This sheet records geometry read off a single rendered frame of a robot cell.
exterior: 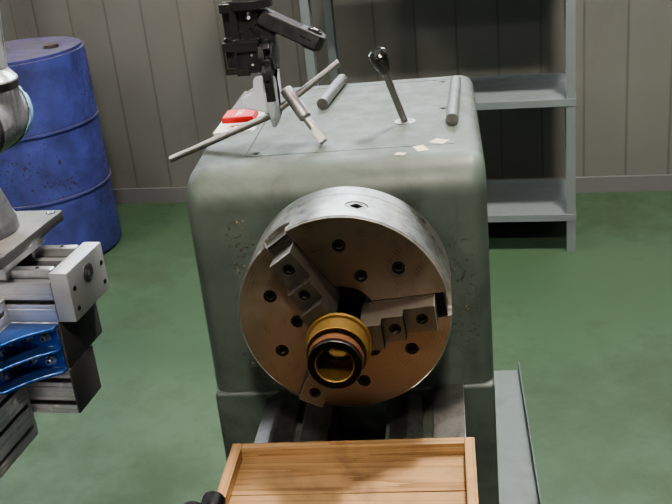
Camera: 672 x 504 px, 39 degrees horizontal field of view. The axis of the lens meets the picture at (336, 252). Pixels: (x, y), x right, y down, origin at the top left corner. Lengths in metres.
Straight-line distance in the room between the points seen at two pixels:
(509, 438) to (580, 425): 1.04
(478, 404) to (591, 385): 1.67
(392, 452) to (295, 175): 0.45
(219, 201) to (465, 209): 0.39
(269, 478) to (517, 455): 0.74
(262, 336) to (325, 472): 0.22
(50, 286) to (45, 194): 2.96
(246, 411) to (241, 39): 0.63
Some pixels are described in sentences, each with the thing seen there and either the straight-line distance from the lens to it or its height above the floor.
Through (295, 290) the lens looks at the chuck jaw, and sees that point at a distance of 1.34.
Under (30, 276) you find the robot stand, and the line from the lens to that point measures 1.68.
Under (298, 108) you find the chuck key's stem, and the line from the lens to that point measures 1.63.
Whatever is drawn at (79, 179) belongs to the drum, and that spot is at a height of 0.41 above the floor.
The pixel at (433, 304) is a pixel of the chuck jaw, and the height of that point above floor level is 1.11.
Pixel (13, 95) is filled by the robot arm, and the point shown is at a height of 1.37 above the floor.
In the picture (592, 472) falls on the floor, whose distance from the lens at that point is 2.91.
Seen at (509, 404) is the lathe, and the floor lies 0.54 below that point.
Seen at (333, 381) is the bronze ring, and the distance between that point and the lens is 1.30.
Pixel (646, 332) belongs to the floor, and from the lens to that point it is 3.64.
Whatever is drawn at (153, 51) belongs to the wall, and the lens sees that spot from 5.19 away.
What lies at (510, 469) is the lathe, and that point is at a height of 0.54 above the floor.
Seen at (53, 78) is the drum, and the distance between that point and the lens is 4.52.
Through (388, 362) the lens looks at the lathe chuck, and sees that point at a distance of 1.44.
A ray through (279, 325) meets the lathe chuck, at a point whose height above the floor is 1.07.
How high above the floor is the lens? 1.71
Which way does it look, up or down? 23 degrees down
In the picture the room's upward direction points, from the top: 6 degrees counter-clockwise
